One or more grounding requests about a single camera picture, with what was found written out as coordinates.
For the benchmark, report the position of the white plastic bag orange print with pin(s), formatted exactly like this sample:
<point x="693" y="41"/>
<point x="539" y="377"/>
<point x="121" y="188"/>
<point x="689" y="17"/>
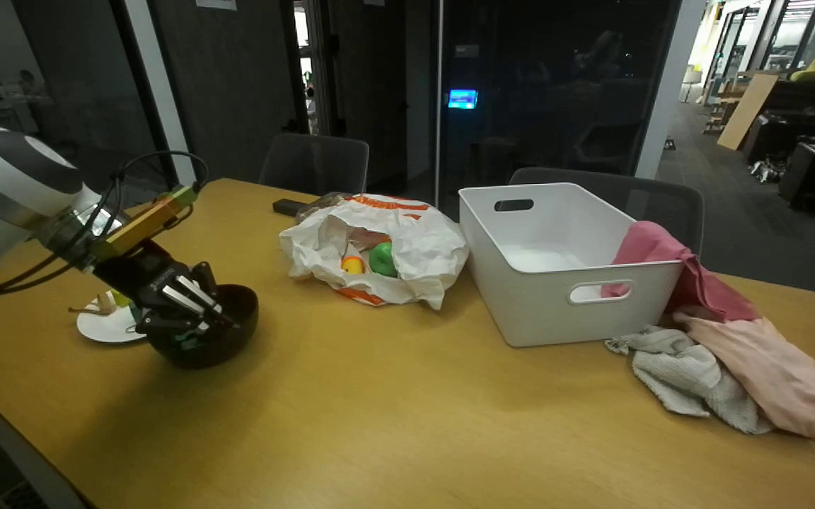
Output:
<point x="427" y="249"/>

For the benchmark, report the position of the yellow block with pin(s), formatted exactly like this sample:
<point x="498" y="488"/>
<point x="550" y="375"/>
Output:
<point x="123" y="300"/>

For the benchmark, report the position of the black bowl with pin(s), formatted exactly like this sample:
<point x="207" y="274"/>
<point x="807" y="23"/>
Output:
<point x="229" y="342"/>

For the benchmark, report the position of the white plate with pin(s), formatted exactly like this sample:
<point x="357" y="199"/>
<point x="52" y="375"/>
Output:
<point x="106" y="329"/>

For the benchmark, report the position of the clear bag of brown items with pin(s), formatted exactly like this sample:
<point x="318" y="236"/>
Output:
<point x="331" y="201"/>

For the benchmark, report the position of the green apple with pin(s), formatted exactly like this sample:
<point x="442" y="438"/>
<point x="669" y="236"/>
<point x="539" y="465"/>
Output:
<point x="384" y="260"/>

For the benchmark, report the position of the dark pink cloth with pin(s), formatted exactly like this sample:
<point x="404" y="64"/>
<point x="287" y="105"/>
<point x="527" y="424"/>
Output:
<point x="701" y="278"/>

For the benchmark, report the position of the blue lit wall screen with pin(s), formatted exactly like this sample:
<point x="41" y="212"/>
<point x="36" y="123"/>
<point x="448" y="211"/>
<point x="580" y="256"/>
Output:
<point x="464" y="100"/>

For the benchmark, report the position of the leaning wooden board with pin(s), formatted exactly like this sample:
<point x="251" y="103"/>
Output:
<point x="745" y="114"/>

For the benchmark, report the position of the yellow green wrist mount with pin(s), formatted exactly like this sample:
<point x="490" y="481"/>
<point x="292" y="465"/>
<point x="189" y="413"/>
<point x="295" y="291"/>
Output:
<point x="142" y="220"/>

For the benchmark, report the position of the white plastic bin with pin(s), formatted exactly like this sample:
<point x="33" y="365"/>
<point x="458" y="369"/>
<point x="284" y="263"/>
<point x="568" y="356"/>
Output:
<point x="539" y="300"/>

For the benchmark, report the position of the light pink cloth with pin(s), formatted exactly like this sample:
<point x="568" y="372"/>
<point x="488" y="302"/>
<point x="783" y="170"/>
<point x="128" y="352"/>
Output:
<point x="786" y="383"/>

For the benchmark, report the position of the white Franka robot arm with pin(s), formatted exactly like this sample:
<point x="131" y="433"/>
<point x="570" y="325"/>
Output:
<point x="1" y="192"/>

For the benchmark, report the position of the grey white cloth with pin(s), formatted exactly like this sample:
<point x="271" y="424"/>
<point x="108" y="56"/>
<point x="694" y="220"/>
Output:
<point x="681" y="377"/>

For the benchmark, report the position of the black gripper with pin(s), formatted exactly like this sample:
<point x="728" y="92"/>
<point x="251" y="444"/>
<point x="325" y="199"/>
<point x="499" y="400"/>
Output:
<point x="148" y="278"/>

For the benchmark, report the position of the black rectangular case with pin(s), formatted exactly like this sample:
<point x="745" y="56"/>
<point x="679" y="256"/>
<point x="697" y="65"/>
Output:
<point x="291" y="208"/>

